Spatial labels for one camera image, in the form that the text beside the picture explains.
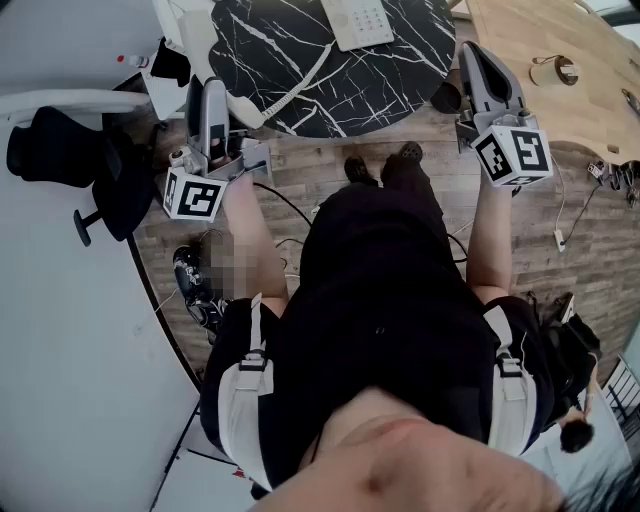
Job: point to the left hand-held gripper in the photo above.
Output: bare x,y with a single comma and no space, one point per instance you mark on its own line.
197,197

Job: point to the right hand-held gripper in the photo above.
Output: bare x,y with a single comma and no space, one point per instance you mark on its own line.
510,155

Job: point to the person's right forearm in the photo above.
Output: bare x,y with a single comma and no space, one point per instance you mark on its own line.
490,240

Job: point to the person's left forearm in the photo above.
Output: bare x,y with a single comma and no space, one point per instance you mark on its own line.
262,220

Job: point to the white side cabinet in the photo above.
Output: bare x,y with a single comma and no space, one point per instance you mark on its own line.
165,100

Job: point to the black round object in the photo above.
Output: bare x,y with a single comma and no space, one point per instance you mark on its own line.
446,97

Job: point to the black pouch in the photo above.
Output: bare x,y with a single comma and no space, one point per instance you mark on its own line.
170,65

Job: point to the clear bottle red cap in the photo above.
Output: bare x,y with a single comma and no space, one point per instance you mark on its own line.
134,60

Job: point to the light wooden table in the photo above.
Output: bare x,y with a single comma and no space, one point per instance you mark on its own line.
575,120

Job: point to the black perforated clog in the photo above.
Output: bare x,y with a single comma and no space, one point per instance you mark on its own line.
357,170
402,157

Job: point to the black marble round table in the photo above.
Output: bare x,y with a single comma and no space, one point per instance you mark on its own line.
375,90

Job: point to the white curved desk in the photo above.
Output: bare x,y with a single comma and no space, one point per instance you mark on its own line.
75,102

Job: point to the white desk telephone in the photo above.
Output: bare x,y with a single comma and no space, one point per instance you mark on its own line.
360,25

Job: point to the tangle of gear under table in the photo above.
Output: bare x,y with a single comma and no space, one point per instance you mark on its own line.
617,175

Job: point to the black office chair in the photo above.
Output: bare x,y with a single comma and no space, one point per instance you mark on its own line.
50,145

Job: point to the pile of black electronic gear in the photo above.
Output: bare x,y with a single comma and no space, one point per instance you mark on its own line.
192,285

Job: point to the person's black dress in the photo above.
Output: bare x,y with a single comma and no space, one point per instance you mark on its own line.
380,280

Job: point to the white metal rack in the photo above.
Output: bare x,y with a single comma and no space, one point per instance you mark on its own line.
625,395

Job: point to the person's head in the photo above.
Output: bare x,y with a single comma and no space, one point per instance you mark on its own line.
400,470

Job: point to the white board black frame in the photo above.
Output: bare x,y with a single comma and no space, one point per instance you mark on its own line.
200,475

